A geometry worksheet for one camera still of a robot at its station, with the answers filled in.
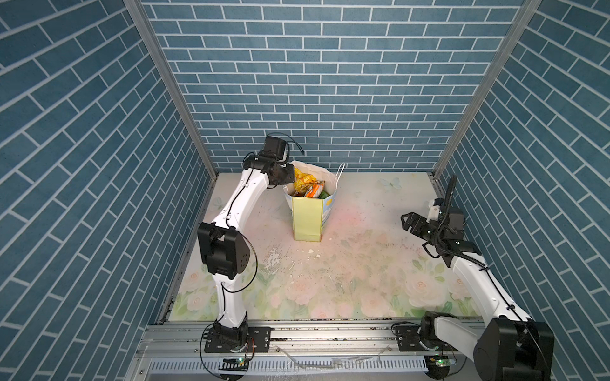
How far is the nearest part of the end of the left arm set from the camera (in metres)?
0.63

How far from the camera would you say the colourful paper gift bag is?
0.81m

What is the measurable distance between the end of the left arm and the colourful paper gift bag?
0.04 m
